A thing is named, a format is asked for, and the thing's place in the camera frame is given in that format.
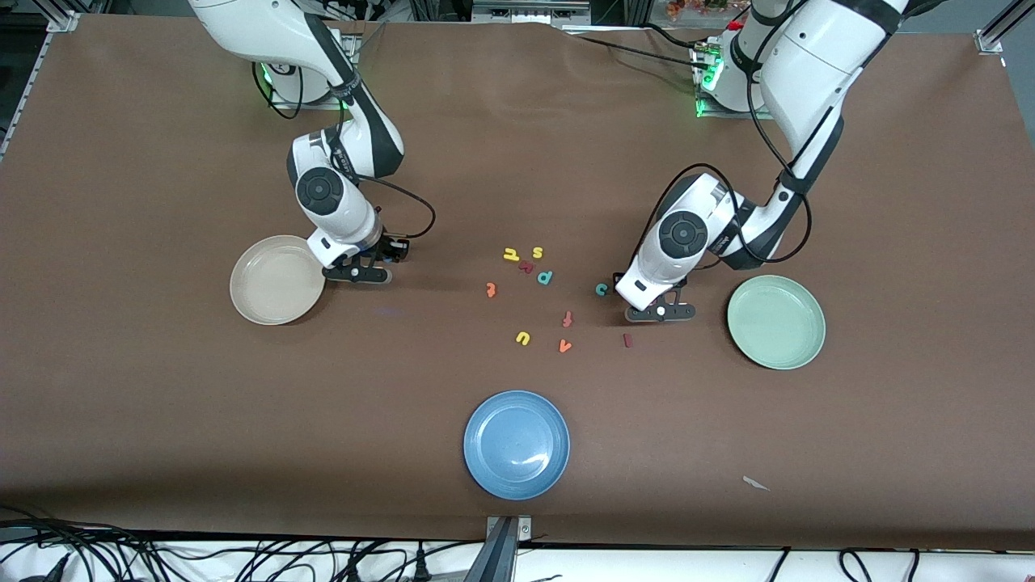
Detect orange artificial flowers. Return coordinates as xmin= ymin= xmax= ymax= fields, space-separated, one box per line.
xmin=667 ymin=0 xmax=749 ymax=19

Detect blue round plate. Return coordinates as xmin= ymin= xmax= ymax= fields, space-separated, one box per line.
xmin=463 ymin=390 xmax=571 ymax=501

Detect beige brown round plate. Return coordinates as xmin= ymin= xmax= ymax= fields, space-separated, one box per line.
xmin=230 ymin=235 xmax=327 ymax=326

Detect aluminium frame profile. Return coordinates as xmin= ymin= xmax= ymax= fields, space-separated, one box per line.
xmin=974 ymin=0 xmax=1035 ymax=54
xmin=0 ymin=0 xmax=82 ymax=162

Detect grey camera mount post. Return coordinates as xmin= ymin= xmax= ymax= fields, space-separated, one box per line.
xmin=465 ymin=516 xmax=533 ymax=582

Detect light green round plate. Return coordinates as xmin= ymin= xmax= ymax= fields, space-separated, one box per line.
xmin=726 ymin=275 xmax=826 ymax=371

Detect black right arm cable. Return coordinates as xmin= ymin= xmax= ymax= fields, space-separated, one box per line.
xmin=252 ymin=61 xmax=437 ymax=242

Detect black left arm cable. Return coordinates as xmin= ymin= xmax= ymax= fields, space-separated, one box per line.
xmin=631 ymin=32 xmax=812 ymax=280

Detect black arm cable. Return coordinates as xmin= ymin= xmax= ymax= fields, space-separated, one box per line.
xmin=631 ymin=32 xmax=812 ymax=280
xmin=252 ymin=61 xmax=437 ymax=242

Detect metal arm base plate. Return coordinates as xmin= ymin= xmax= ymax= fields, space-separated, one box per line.
xmin=695 ymin=44 xmax=773 ymax=120
xmin=268 ymin=81 xmax=344 ymax=110

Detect grey metal rail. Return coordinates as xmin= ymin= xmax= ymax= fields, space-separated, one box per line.
xmin=471 ymin=0 xmax=591 ymax=25

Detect black base cable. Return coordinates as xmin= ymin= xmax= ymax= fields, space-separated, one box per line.
xmin=562 ymin=29 xmax=703 ymax=69
xmin=639 ymin=23 xmax=708 ymax=51

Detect brown paper table cover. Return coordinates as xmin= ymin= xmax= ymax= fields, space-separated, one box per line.
xmin=0 ymin=15 xmax=1035 ymax=552

